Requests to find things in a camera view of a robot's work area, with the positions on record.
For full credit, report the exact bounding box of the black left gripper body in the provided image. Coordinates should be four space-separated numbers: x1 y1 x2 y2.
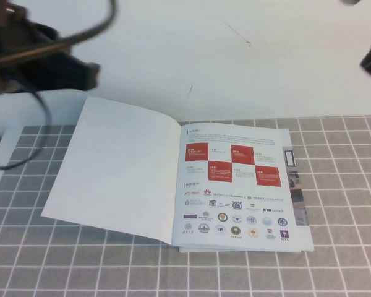
0 18 88 97

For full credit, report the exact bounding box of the white Agilex robot brochure book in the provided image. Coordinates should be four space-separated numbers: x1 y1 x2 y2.
40 96 315 254

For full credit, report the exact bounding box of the grey white-checked tablecloth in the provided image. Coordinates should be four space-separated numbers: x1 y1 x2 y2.
0 114 371 297

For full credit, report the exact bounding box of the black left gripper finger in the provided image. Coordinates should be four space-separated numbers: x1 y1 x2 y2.
77 61 101 92

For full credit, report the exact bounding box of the thin black looped cable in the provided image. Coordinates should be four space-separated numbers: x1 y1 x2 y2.
0 88 52 170

